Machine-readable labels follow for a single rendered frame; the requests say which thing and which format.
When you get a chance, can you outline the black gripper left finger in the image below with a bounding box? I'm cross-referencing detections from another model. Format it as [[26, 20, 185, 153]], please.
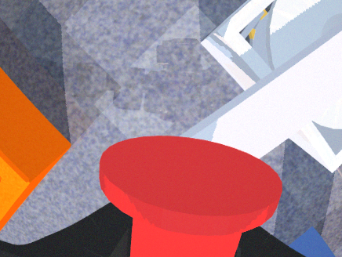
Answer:
[[0, 202, 133, 257]]

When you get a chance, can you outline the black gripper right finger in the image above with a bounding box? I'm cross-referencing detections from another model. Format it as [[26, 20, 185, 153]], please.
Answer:
[[234, 226, 307, 257]]

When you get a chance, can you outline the blue rectangular frame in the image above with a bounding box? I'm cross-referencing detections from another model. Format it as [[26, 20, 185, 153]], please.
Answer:
[[288, 226, 336, 257]]

